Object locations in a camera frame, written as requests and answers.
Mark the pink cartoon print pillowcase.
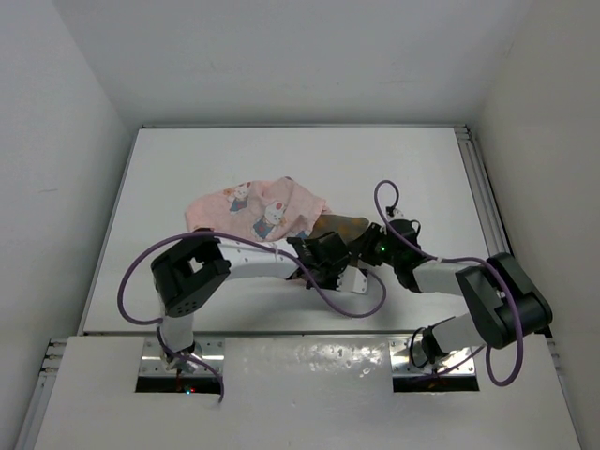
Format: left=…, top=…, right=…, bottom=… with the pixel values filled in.
left=185, top=177, right=329, bottom=242

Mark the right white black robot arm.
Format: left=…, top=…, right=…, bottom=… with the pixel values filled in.
left=353, top=219, right=553, bottom=384

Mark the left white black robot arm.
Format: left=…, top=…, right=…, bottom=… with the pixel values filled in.
left=151, top=230, right=350, bottom=372

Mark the white front cover board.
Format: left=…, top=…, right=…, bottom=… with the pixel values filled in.
left=37, top=336, right=579, bottom=449

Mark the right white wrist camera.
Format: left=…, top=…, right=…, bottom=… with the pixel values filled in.
left=384, top=205, right=404, bottom=221

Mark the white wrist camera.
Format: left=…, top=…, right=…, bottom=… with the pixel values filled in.
left=384, top=205, right=404, bottom=221
left=338, top=266, right=368, bottom=294

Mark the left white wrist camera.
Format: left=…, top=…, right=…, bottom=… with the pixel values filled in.
left=338, top=266, right=368, bottom=294

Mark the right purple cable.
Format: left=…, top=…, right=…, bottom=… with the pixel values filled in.
left=373, top=179, right=525, bottom=386

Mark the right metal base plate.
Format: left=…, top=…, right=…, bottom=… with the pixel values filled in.
left=388, top=335, right=476, bottom=379

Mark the metal base plate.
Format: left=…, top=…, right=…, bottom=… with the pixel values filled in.
left=388, top=335, right=476, bottom=379
left=139, top=337, right=225, bottom=378

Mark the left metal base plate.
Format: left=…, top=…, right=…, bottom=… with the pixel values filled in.
left=139, top=337, right=225, bottom=378

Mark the left aluminium frame rail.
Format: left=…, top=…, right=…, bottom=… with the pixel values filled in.
left=15, top=338, right=68, bottom=450

